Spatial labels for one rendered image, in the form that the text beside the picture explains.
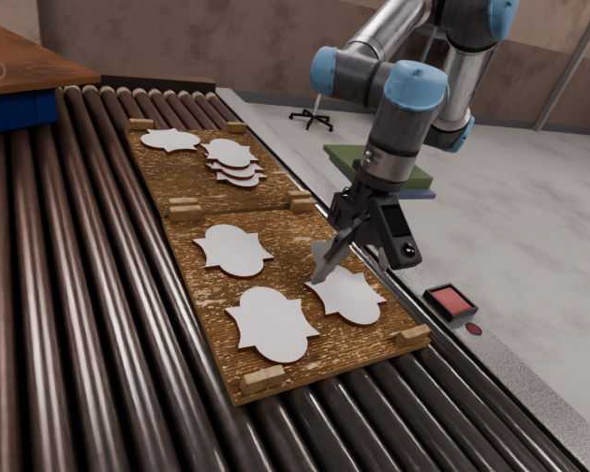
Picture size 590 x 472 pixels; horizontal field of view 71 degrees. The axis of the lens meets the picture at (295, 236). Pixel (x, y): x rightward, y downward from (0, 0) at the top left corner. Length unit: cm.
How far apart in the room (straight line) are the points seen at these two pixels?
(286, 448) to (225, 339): 17
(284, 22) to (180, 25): 100
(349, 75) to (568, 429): 64
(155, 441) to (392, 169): 45
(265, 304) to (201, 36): 380
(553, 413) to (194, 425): 55
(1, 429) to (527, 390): 74
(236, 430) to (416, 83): 48
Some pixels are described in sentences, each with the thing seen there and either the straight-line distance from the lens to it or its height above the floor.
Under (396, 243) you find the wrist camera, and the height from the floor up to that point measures 111.
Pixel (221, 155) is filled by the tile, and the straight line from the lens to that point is 104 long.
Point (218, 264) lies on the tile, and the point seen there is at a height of 95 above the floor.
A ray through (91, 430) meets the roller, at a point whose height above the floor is 92.
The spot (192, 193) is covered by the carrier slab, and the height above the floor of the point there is 94.
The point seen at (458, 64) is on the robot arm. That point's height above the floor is 128.
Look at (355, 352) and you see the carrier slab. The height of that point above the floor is 94.
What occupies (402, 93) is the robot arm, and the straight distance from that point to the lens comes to 57.
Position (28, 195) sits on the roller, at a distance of 94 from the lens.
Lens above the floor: 141
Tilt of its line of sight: 34 degrees down
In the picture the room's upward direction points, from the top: 16 degrees clockwise
